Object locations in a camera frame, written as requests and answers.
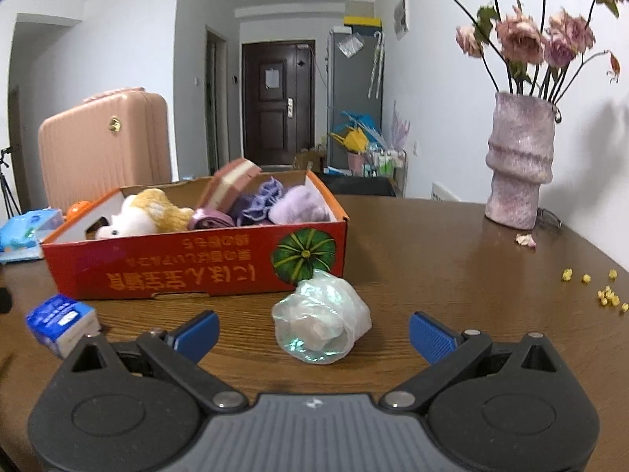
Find clear bag on refrigerator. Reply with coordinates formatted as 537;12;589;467
337;34;364;59

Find scattered yellow crumbs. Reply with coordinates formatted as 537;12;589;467
561;268;629;313

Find small blue white tissue pack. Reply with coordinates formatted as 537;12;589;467
26;294;101;359

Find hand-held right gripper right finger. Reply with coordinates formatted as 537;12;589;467
381;311;578;415

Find pink ribbed suitcase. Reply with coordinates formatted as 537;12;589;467
38;87;172;212

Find lilac plush toy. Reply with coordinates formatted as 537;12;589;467
268;186;331;225

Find dark brown entrance door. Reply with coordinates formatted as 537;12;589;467
242;40;315;167

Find dark interior door frame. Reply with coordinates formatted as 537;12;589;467
205;27;231;175

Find grey refrigerator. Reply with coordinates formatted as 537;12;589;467
327;27;384;173

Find blue folded item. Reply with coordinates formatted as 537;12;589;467
339;111;384;143

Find black tripod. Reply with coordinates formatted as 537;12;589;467
0;145;23;219

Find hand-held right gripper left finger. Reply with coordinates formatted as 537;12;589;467
51;310;249;415

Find dried pink rose bouquet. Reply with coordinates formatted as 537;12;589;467
384;0;629;104

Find pink satin cloth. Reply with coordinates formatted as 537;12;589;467
188;206;235;231

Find white cart with bottles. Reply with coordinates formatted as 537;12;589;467
364;147;408;195

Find clear plastic bag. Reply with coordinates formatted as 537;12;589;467
271;269;372;365

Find pink textured vase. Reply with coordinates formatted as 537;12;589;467
484;91;561;231

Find red cardboard box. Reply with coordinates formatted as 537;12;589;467
40;171;349;301

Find black bag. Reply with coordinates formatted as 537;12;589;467
319;174;398;197

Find brown cardboard box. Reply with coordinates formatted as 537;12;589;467
294;150;325;173

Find pink brown sponge block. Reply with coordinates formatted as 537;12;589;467
197;157;263;214

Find eyeglasses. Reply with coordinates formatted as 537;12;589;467
535;206;563;231

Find wall-mounted panel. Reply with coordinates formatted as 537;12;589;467
393;0;410;41

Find purple feather decoration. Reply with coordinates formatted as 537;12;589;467
390;101;411;151

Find white folded umbrella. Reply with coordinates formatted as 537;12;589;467
368;31;385;99

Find orange fruit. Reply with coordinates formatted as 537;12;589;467
65;200;94;222

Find yellow white hamster plush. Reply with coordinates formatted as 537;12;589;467
93;188;195;241

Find purple knit cloth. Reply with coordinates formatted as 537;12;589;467
228;179;286;227

